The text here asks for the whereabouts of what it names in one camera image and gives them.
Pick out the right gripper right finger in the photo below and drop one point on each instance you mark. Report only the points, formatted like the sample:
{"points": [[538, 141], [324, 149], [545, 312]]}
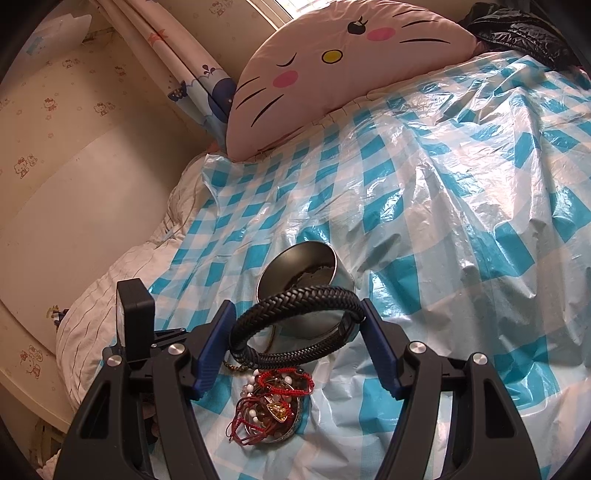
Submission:
{"points": [[487, 437]]}

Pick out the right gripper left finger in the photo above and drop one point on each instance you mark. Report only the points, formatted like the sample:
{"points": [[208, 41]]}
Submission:
{"points": [[107, 439]]}

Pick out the white quilt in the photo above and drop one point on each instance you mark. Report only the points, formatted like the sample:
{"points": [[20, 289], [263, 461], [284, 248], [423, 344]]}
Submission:
{"points": [[90, 324]]}

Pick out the round metal tin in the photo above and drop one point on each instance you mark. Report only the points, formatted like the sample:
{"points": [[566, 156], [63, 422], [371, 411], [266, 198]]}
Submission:
{"points": [[306, 264]]}

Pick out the blue checkered plastic sheet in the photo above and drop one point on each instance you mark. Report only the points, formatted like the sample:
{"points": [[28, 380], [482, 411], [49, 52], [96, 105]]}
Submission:
{"points": [[460, 205]]}

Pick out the cartoon print curtain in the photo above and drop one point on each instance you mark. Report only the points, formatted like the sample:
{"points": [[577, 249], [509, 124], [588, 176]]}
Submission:
{"points": [[182, 69]]}

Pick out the pink cat face pillow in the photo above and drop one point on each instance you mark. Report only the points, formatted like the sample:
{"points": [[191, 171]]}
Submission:
{"points": [[320, 61]]}

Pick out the black shiny jacket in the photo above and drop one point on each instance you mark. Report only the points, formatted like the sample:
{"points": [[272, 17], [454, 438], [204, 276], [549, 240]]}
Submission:
{"points": [[503, 28]]}

